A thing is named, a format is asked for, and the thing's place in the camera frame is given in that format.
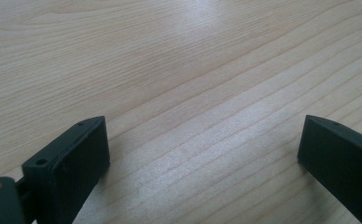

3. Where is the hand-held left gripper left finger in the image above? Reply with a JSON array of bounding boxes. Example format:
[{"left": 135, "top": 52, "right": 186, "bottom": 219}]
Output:
[{"left": 21, "top": 115, "right": 111, "bottom": 224}]

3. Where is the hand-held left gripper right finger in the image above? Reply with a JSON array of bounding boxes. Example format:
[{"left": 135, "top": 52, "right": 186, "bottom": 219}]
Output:
[{"left": 297, "top": 114, "right": 362, "bottom": 224}]

